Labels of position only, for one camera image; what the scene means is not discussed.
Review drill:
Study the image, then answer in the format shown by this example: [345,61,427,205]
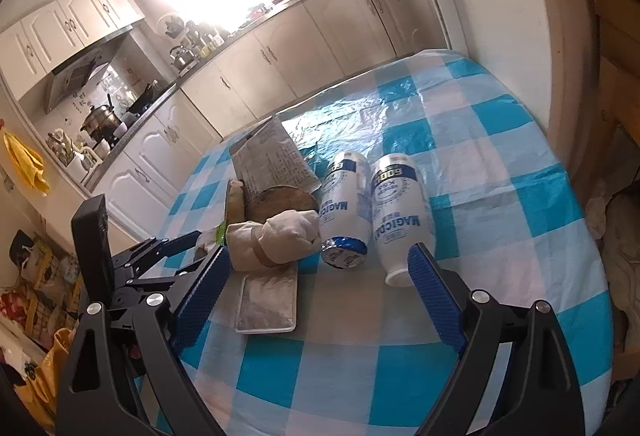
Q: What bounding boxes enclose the blue white checkered tablecloth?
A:
[134,48,615,436]

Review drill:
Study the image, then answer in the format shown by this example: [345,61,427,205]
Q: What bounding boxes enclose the yellow bag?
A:
[27,328,76,419]

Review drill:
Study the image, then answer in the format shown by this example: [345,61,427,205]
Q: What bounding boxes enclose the wooden chair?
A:
[590,0,640,182]

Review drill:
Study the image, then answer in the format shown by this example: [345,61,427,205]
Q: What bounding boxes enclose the yellow hanging cloth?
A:
[2,128,51,197]

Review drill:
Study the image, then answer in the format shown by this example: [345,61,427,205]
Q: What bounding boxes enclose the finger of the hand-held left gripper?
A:
[130,230,202,276]
[117,247,221,302]

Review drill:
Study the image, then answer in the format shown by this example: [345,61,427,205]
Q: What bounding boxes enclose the cluttered yellow storage rack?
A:
[0,228,83,347]

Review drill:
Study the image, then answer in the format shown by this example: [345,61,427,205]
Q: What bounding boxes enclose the steel kettle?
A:
[169,45,197,71]

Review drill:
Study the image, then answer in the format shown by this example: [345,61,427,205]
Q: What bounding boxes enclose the black wok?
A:
[125,83,161,114]

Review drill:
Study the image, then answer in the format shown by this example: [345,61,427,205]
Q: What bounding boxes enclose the white base cabinets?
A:
[92,0,451,237]

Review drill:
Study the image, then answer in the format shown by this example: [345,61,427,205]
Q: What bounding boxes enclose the steel steamer pot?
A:
[81,105,123,142]

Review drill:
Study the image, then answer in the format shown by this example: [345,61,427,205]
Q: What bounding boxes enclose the beige crumpled cloth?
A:
[585,193,640,382]

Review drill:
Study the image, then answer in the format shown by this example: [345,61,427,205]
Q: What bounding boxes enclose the white utensil holder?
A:
[65,150,95,178]

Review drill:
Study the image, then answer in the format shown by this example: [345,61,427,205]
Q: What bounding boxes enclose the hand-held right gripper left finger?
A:
[55,243,233,436]

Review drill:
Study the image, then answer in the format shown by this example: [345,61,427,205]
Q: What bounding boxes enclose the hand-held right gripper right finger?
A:
[406,241,586,436]

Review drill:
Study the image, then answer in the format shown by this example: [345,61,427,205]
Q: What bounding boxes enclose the white wall cabinets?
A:
[0,0,146,102]

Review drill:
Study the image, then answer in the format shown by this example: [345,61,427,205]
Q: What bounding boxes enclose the steel range hood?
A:
[46,33,133,114]

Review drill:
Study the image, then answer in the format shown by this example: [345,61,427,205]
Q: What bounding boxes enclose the grey printed paper packet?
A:
[229,115,323,197]

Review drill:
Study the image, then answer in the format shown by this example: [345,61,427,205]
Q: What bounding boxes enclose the white bottle with foil lid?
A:
[318,151,372,271]

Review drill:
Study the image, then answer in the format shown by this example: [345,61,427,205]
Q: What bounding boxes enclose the white bottle with blue label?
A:
[369,153,437,288]

